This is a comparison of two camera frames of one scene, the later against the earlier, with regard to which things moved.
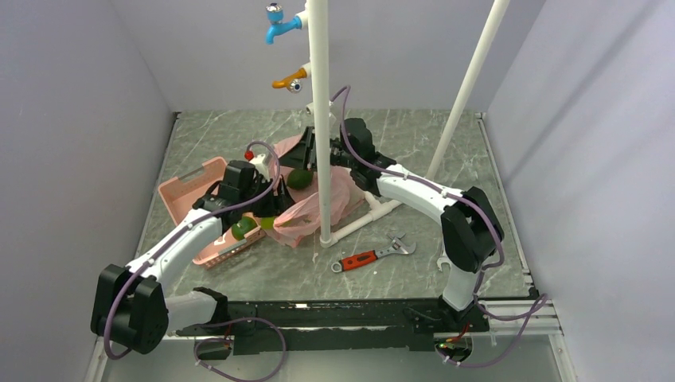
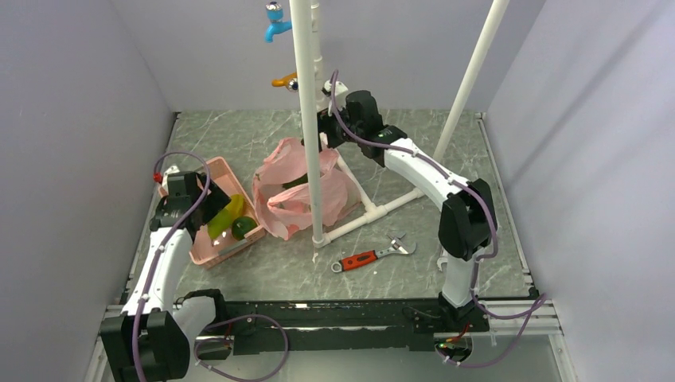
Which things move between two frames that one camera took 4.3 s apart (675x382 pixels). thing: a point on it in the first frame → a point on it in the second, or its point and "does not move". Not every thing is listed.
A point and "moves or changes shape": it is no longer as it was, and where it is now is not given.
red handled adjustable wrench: x=398 y=246 does not move
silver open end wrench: x=444 y=259 does not move
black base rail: x=269 y=327 does not move
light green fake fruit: x=267 y=223 moves or changes shape
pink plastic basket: x=181 y=192 does not move
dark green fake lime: x=244 y=225 does not move
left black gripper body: x=270 y=205 → x=212 y=203
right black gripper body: x=338 y=157 → x=336 y=134
